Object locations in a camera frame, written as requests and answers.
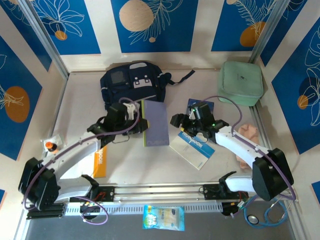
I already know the white slotted cable duct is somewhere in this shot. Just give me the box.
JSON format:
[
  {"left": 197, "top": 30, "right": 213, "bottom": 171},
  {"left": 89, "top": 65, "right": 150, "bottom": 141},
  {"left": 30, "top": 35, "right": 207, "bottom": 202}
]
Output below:
[{"left": 64, "top": 201, "right": 223, "bottom": 216}]

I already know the blue snack packet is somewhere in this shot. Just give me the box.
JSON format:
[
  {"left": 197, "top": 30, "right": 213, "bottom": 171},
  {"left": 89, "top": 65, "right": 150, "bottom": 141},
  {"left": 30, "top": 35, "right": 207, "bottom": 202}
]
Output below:
[{"left": 142, "top": 204, "right": 186, "bottom": 231}]

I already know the blue poster white leaf outline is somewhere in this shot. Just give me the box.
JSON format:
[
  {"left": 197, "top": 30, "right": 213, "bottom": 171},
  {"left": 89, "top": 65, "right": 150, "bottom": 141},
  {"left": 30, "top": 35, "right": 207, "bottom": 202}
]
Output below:
[
  {"left": 0, "top": 3, "right": 53, "bottom": 73},
  {"left": 259, "top": 0, "right": 309, "bottom": 68}
]

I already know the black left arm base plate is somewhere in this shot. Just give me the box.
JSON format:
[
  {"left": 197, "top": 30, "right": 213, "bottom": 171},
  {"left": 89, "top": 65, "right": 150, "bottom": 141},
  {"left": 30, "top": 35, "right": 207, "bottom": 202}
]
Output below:
[{"left": 69, "top": 185, "right": 116, "bottom": 203}]

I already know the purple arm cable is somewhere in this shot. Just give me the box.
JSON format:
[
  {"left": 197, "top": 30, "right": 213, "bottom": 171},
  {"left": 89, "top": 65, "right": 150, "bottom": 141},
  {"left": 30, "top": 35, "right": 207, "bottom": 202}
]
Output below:
[
  {"left": 21, "top": 97, "right": 141, "bottom": 224},
  {"left": 199, "top": 95, "right": 297, "bottom": 219}
]

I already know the white blue notebook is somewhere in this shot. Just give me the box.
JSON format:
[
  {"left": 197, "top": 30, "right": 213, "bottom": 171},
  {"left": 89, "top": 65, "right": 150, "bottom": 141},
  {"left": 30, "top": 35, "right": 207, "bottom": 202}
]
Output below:
[{"left": 169, "top": 129, "right": 216, "bottom": 171}]

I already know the blue poster white flower outline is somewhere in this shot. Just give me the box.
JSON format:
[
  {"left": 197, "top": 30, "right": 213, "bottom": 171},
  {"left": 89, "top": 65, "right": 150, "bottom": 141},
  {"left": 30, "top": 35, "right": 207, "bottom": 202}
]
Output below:
[{"left": 31, "top": 0, "right": 102, "bottom": 56}]

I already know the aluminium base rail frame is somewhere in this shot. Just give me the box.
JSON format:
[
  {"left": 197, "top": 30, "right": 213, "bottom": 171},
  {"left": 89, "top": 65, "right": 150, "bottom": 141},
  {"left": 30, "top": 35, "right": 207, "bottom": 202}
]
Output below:
[{"left": 21, "top": 180, "right": 300, "bottom": 208}]

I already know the purple notebook green spine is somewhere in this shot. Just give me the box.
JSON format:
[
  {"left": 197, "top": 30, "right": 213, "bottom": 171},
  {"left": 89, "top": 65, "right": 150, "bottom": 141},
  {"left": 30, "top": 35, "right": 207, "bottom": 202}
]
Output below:
[{"left": 140, "top": 99, "right": 170, "bottom": 149}]

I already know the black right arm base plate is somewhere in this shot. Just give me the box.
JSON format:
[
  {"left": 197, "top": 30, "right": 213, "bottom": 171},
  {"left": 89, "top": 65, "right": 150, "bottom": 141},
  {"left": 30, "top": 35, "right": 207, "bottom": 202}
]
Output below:
[{"left": 202, "top": 183, "right": 248, "bottom": 201}]

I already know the mint green zip pouch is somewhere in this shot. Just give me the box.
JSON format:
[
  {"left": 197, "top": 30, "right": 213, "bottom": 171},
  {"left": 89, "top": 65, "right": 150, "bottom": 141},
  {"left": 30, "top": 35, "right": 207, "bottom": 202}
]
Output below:
[{"left": 216, "top": 60, "right": 265, "bottom": 108}]

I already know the navy blue backpack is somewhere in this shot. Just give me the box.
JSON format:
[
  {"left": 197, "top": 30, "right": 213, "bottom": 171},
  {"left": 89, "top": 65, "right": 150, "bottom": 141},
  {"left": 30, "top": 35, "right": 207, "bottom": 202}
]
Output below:
[{"left": 99, "top": 59, "right": 196, "bottom": 111}]

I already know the blue poster orange circle leaf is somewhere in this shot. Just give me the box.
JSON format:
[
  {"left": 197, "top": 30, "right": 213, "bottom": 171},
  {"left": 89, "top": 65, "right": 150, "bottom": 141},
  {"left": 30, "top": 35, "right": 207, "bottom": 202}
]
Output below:
[{"left": 0, "top": 36, "right": 44, "bottom": 161}]

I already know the orange capped bottle in bag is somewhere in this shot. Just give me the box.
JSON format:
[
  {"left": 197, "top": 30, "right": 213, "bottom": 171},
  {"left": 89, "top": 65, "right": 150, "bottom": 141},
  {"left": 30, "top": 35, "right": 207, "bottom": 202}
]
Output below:
[{"left": 40, "top": 133, "right": 65, "bottom": 157}]

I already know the blue poster beige circle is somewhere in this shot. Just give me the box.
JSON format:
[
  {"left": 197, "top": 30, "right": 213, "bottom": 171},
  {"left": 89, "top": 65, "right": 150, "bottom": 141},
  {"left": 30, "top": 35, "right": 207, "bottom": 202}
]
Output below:
[{"left": 110, "top": 0, "right": 200, "bottom": 54}]

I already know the Animal Farm paperback book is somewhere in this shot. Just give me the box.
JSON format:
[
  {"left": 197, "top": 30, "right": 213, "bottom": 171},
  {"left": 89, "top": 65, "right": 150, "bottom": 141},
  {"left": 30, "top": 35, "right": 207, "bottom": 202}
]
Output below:
[{"left": 187, "top": 98, "right": 216, "bottom": 118}]

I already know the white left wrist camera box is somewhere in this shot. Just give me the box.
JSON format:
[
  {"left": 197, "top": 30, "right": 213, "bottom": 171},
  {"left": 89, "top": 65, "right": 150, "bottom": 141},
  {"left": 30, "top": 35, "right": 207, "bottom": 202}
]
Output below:
[{"left": 123, "top": 103, "right": 140, "bottom": 120}]

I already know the blue poster dark circle leaf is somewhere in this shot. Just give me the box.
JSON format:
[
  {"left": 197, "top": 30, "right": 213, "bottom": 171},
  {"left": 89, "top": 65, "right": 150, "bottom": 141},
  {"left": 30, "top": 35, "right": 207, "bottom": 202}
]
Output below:
[{"left": 271, "top": 17, "right": 320, "bottom": 155}]

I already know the black ribbed bar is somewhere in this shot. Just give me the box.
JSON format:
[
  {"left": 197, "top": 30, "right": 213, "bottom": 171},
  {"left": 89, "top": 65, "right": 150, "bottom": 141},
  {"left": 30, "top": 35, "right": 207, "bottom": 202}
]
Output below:
[{"left": 26, "top": 202, "right": 66, "bottom": 220}]

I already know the blue stethoscope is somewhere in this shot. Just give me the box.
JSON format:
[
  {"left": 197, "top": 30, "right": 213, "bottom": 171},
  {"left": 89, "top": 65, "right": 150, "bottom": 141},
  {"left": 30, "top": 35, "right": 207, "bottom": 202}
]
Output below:
[{"left": 243, "top": 193, "right": 297, "bottom": 229}]

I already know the pink beige cloth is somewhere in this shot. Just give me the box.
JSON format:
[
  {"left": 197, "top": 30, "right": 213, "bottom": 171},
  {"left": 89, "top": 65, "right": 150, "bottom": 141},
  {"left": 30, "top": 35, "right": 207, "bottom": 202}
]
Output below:
[{"left": 236, "top": 122, "right": 261, "bottom": 171}]

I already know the aluminium corner post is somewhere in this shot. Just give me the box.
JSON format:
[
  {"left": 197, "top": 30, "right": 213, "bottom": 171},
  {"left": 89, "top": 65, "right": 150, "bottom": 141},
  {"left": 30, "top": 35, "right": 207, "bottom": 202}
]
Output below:
[
  {"left": 18, "top": 0, "right": 69, "bottom": 77},
  {"left": 248, "top": 0, "right": 292, "bottom": 65}
]

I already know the orange notebook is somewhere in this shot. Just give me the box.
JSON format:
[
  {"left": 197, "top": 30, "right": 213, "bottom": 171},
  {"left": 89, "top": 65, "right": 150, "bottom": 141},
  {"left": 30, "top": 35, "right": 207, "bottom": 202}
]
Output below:
[{"left": 92, "top": 146, "right": 108, "bottom": 179}]

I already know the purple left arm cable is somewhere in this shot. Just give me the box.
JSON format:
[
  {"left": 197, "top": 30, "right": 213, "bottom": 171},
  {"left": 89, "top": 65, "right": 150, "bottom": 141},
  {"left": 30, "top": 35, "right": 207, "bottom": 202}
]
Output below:
[{"left": 21, "top": 97, "right": 141, "bottom": 224}]

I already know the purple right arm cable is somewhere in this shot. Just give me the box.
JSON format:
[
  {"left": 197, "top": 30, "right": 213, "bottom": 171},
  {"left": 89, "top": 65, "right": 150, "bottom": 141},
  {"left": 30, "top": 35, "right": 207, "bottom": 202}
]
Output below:
[{"left": 199, "top": 95, "right": 297, "bottom": 219}]

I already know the blue poster orange circle feather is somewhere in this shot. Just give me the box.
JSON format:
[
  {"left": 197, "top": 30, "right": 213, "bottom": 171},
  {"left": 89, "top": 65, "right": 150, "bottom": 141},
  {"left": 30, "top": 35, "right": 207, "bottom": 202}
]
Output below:
[{"left": 211, "top": 0, "right": 281, "bottom": 53}]

